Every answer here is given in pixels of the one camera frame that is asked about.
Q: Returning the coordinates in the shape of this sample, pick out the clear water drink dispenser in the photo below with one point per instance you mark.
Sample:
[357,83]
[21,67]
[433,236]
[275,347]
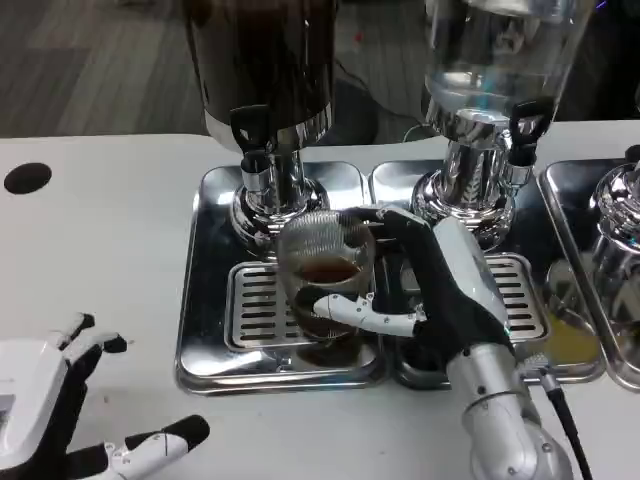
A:
[500,50]

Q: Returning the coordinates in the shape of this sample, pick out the black round counter grommet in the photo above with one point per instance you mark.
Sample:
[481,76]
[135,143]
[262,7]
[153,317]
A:
[27,178]

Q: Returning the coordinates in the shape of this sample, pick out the black tap lever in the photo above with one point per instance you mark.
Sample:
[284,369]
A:
[247,125]
[527,125]

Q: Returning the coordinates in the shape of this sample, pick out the chrome drink dispenser base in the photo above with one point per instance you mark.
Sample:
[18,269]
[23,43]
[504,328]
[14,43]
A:
[617,225]

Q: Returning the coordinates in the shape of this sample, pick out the steel drip tray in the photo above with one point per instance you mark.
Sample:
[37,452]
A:
[565,350]
[565,200]
[210,250]

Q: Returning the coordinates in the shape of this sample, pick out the dark coffee drink dispenser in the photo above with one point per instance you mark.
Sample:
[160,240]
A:
[260,60]

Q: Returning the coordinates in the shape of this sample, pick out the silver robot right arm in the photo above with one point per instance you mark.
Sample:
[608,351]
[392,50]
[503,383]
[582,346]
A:
[500,410]

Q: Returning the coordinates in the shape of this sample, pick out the clear ribbed glass cup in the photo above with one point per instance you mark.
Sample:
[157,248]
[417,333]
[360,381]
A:
[320,245]

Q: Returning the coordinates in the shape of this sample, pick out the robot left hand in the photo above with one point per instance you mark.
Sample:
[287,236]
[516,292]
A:
[35,400]

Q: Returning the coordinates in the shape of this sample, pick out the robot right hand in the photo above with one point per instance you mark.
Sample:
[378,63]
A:
[460,305]

